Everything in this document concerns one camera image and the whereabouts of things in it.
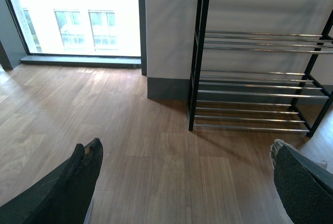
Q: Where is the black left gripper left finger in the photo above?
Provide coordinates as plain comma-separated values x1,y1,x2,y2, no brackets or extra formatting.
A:
1,138,103,223

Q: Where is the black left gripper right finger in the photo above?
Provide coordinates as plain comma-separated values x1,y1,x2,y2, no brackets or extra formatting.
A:
270,139,332,223

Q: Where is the black metal shoe rack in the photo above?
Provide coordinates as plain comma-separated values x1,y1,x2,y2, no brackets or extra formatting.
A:
187,0,332,137

